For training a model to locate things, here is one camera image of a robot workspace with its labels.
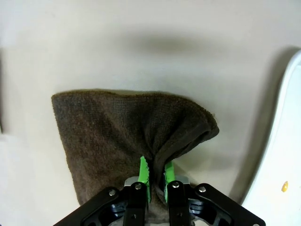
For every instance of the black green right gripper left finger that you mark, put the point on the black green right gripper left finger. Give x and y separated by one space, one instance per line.
136 200

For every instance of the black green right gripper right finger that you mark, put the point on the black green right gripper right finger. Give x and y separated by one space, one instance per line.
178 200

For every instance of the dark brown cleaning cloth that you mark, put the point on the dark brown cleaning cloth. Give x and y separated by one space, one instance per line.
113 131

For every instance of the small yellow crumb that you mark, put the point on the small yellow crumb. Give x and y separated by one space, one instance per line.
284 186

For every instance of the white plastic tray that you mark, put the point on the white plastic tray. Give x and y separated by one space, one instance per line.
279 150

